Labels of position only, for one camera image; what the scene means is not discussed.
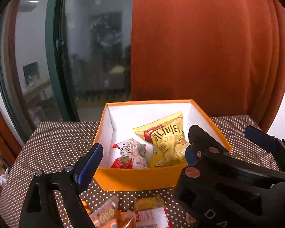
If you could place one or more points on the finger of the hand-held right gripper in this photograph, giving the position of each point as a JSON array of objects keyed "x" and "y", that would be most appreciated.
[
  {"x": 204, "y": 140},
  {"x": 260, "y": 135}
]

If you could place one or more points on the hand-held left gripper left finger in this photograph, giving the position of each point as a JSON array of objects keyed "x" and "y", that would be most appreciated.
[{"x": 91, "y": 161}]

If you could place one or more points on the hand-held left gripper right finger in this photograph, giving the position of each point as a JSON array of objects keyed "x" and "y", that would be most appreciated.
[{"x": 190, "y": 155}]

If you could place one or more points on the red yellow striped packet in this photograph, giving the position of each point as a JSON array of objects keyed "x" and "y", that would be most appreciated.
[{"x": 86, "y": 206}]

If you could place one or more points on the orange cardboard box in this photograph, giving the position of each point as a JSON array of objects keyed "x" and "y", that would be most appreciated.
[{"x": 137, "y": 179}]

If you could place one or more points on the orange round cookie packet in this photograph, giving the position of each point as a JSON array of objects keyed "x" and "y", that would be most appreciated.
[{"x": 106, "y": 213}]

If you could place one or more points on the yellow cookie packet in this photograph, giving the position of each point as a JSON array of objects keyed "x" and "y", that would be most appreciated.
[{"x": 147, "y": 201}]

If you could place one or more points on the white red label packet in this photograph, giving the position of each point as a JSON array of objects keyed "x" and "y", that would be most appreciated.
[{"x": 152, "y": 219}]

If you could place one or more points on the yellow chip bag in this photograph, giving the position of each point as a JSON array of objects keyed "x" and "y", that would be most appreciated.
[{"x": 166, "y": 147}]

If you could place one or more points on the red snack packet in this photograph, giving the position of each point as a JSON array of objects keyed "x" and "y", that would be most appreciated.
[{"x": 120, "y": 163}]

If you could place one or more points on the brown polka dot tablecloth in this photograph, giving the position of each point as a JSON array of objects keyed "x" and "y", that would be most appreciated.
[{"x": 54, "y": 144}]

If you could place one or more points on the white cookie print packet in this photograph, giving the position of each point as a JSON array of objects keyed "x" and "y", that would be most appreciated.
[{"x": 133, "y": 150}]

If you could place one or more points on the small orange snack piece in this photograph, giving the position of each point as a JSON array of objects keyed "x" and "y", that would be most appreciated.
[{"x": 190, "y": 218}]

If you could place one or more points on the orange curtain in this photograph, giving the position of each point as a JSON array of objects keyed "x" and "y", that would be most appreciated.
[
  {"x": 204, "y": 52},
  {"x": 0, "y": 128}
]

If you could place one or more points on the green framed glass window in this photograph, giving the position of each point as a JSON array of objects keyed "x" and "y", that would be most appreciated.
[{"x": 51, "y": 52}]

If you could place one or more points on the green window latch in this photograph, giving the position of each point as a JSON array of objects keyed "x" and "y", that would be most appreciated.
[{"x": 59, "y": 44}]

